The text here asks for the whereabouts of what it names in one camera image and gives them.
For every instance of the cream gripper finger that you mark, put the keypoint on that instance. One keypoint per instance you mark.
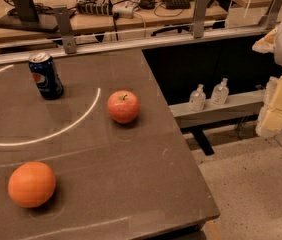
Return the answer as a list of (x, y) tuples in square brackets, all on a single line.
[(269, 121), (266, 43)]

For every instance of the white bench shelf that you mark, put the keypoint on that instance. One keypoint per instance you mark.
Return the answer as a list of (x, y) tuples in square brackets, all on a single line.
[(236, 106)]

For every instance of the clear sanitizer bottle right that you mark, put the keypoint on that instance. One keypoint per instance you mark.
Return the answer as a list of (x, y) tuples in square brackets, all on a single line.
[(220, 92)]

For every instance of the clear sanitizer bottle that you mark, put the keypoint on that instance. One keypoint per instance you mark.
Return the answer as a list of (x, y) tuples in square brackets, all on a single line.
[(220, 92), (197, 99)]

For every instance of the clear sanitizer bottle left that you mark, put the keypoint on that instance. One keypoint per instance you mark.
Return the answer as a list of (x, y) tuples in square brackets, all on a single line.
[(197, 99)]

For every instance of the white power adapter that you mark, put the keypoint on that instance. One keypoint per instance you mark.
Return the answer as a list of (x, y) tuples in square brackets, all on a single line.
[(123, 11)]

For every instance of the red apple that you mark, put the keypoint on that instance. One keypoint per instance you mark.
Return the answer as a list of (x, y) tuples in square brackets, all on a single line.
[(123, 106)]

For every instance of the power strip with plugs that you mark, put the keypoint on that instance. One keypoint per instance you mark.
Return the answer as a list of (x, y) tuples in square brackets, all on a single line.
[(83, 7)]

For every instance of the blue Pepsi can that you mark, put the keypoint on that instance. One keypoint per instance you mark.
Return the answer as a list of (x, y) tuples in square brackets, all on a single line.
[(45, 75)]

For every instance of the black monitor stand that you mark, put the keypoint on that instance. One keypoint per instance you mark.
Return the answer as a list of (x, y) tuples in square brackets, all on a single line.
[(27, 18)]

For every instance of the orange fruit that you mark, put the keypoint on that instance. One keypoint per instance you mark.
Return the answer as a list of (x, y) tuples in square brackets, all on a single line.
[(32, 184)]

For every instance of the metal bracket right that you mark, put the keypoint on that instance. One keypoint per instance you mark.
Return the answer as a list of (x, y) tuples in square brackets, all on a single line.
[(269, 19)]

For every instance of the metal bracket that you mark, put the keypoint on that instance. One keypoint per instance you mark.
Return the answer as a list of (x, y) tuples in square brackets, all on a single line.
[(269, 19), (199, 17), (63, 21)]

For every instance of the metal bracket middle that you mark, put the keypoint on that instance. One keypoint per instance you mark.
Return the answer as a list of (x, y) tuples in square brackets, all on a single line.
[(199, 17)]

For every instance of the metal bracket left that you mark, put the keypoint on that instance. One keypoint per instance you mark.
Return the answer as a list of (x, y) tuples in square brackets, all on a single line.
[(63, 21)]

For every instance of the grey metal rail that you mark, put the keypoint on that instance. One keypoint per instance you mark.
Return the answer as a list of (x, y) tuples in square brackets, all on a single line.
[(161, 41)]

